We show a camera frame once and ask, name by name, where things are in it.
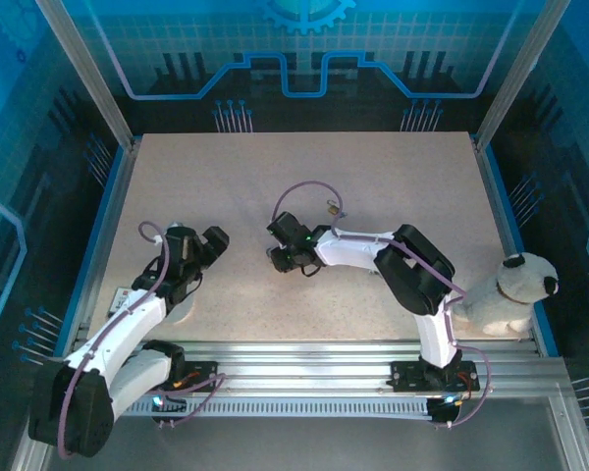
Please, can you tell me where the slotted grey cable tray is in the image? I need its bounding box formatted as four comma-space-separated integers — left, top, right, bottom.
122, 395, 436, 418

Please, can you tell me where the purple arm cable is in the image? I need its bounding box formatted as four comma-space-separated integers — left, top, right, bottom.
58, 220, 227, 460
271, 181, 495, 428

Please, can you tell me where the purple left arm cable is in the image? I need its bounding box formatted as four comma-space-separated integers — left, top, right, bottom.
58, 220, 227, 460

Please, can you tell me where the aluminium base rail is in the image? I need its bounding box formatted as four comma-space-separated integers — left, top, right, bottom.
73, 338, 570, 394

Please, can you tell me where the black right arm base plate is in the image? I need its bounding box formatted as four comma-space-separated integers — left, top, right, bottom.
390, 360, 477, 393

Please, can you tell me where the small white card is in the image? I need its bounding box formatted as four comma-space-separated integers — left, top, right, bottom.
110, 287, 134, 315

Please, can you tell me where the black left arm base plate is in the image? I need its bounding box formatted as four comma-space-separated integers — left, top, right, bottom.
182, 360, 220, 392

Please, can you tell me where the aluminium frame post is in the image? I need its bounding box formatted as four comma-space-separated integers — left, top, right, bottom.
472, 0, 573, 153
33, 0, 141, 151

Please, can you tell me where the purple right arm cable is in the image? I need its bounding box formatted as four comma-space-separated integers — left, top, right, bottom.
271, 181, 495, 428

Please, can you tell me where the grey plush dog toy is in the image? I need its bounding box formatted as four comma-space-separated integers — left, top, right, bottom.
454, 251, 561, 338

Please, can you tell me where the aluminium side rail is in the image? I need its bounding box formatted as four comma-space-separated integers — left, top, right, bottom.
61, 141, 136, 354
473, 141, 559, 357

